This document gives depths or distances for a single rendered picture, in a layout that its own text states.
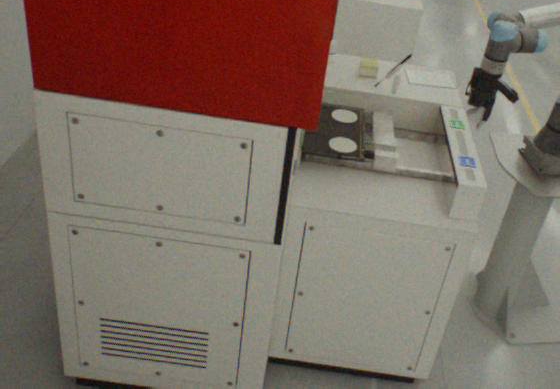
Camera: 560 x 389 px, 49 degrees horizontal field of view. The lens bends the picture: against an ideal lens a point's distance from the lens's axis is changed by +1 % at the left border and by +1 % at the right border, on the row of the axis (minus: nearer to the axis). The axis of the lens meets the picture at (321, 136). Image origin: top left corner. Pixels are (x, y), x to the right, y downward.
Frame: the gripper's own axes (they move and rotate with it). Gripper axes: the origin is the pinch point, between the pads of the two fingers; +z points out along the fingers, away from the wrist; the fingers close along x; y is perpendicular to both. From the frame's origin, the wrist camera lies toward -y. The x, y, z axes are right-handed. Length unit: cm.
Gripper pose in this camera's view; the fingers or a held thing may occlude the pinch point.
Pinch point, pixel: (480, 126)
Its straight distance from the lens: 209.0
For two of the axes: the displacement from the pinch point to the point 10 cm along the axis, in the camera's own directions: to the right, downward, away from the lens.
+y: -9.9, -1.5, -0.2
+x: -0.6, 5.1, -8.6
